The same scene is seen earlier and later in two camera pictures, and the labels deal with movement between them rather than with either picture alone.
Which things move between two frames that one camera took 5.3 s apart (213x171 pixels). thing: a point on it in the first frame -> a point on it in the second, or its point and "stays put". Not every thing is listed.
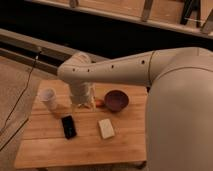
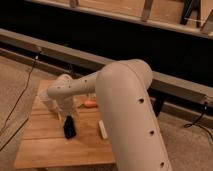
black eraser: [69, 127] stays put
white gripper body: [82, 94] -> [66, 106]
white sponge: [106, 128] stays put
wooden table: [77, 136] stays put
